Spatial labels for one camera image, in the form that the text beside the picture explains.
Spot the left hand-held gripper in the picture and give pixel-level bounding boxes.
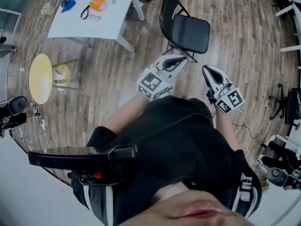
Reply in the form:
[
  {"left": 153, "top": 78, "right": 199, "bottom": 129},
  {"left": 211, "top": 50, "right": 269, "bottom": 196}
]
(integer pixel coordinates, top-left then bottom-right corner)
[{"left": 137, "top": 54, "right": 188, "bottom": 102}]

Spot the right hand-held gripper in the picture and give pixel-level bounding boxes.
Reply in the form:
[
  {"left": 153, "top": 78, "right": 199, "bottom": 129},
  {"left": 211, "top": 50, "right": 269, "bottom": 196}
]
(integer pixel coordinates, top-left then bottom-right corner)
[{"left": 201, "top": 65, "right": 246, "bottom": 114}]

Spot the black folding chair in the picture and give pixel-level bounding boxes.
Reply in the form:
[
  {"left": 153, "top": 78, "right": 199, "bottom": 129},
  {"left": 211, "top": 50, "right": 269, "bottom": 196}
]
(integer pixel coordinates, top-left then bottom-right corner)
[{"left": 159, "top": 0, "right": 211, "bottom": 64}]

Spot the person's left forearm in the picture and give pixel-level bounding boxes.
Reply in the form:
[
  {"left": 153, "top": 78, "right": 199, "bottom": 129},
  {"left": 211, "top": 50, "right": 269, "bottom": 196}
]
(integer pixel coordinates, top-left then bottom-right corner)
[{"left": 103, "top": 93, "right": 151, "bottom": 136}]

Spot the person's right forearm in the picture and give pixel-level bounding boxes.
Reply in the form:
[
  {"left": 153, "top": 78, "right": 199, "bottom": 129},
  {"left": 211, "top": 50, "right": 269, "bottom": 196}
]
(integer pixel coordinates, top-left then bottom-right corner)
[{"left": 215, "top": 107, "right": 241, "bottom": 152}]

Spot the black office chair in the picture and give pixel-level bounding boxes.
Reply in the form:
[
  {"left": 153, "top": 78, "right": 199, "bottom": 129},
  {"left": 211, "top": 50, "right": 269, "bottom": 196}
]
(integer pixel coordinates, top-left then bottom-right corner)
[{"left": 269, "top": 83, "right": 301, "bottom": 132}]

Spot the person's black top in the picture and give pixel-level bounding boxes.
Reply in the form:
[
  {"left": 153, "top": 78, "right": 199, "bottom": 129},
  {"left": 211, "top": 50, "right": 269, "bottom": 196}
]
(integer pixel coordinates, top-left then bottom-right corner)
[{"left": 70, "top": 95, "right": 263, "bottom": 226}]

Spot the white narrow table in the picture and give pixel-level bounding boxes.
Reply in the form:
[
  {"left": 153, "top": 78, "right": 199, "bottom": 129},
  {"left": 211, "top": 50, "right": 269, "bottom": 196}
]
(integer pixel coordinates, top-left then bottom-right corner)
[{"left": 275, "top": 0, "right": 301, "bottom": 54}]

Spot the white rectangular table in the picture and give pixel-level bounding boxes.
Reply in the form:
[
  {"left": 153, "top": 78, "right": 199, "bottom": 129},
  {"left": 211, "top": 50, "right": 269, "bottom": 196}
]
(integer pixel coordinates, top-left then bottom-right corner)
[{"left": 47, "top": 0, "right": 146, "bottom": 54}]

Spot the orange pouch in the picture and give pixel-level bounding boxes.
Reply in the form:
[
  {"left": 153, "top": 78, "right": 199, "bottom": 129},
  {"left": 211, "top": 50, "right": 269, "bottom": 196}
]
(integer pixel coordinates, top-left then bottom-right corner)
[{"left": 88, "top": 0, "right": 109, "bottom": 12}]

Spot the black grey robot device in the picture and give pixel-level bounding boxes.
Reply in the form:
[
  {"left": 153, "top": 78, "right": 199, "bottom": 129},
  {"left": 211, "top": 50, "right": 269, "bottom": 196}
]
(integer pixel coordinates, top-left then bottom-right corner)
[{"left": 257, "top": 140, "right": 301, "bottom": 191}]

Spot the blue crumpled object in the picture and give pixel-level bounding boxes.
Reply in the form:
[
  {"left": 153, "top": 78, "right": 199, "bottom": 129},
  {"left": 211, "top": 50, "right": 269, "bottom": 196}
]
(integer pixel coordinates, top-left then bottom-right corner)
[{"left": 60, "top": 0, "right": 77, "bottom": 13}]

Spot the person's face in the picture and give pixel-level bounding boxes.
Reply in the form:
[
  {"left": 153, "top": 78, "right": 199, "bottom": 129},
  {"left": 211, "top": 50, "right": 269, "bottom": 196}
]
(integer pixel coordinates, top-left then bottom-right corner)
[{"left": 147, "top": 182, "right": 259, "bottom": 226}]

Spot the round yellow side table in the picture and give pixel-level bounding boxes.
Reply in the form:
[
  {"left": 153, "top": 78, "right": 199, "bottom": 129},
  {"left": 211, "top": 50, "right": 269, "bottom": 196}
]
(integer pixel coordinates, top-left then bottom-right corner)
[{"left": 28, "top": 53, "right": 82, "bottom": 105}]

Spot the small beige round stool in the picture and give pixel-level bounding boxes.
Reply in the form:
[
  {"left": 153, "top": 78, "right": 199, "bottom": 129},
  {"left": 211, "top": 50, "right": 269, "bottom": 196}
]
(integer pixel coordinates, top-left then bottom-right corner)
[{"left": 40, "top": 2, "right": 56, "bottom": 16}]

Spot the white shelf unit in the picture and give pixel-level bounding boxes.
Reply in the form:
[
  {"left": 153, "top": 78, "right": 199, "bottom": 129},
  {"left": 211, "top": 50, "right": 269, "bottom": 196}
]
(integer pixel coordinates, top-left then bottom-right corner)
[{"left": 0, "top": 8, "right": 22, "bottom": 59}]

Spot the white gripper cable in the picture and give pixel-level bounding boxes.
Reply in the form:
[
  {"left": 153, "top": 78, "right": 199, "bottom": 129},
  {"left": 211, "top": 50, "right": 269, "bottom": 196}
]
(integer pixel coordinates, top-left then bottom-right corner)
[{"left": 236, "top": 107, "right": 261, "bottom": 165}]

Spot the thin black floor cable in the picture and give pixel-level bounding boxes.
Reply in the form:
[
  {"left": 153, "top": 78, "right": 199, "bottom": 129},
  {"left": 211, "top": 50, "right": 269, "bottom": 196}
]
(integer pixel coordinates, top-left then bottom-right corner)
[{"left": 232, "top": 122, "right": 269, "bottom": 148}]

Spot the black strap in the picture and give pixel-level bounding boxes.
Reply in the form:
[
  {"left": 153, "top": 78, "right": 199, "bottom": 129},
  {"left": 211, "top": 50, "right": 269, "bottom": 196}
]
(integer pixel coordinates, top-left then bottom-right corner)
[{"left": 80, "top": 0, "right": 109, "bottom": 20}]

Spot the black head camera mount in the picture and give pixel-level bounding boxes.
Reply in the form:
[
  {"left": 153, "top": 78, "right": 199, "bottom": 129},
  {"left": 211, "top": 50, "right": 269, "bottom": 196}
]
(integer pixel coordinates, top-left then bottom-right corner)
[{"left": 27, "top": 144, "right": 138, "bottom": 186}]

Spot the white floor cable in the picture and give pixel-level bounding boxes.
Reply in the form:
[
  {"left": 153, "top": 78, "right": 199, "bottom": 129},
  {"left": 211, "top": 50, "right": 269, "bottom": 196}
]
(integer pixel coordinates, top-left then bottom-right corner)
[{"left": 18, "top": 31, "right": 50, "bottom": 73}]

